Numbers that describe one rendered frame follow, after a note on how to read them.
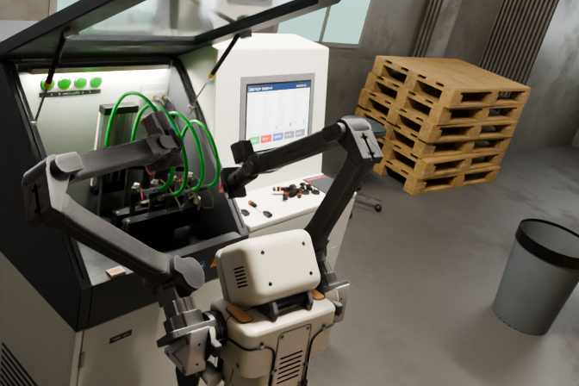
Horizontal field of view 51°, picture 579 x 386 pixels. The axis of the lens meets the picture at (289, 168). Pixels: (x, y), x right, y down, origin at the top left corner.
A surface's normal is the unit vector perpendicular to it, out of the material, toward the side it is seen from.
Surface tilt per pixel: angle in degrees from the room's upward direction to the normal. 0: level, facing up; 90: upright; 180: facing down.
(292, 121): 76
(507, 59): 90
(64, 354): 90
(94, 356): 90
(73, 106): 90
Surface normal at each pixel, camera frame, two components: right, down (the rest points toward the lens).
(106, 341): 0.73, 0.42
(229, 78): 0.76, 0.19
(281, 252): 0.61, -0.28
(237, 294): -0.76, 0.08
